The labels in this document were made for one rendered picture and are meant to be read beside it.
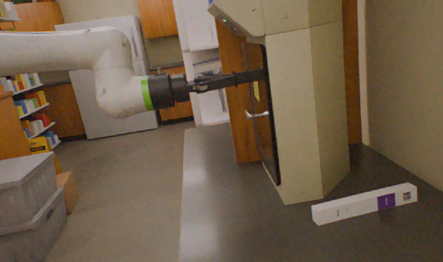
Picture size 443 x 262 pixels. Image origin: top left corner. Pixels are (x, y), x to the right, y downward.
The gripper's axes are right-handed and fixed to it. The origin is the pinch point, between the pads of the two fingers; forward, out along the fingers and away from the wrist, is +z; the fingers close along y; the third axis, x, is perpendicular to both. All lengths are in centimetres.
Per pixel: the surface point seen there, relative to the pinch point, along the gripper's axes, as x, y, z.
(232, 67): 0.5, 32.3, -0.4
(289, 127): 14.5, -4.8, 8.3
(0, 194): 74, 149, -157
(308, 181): 31.2, -4.8, 11.9
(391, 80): 12, 17, 48
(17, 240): 110, 150, -156
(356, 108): 23, 32, 43
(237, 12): -16.4, -4.8, -1.3
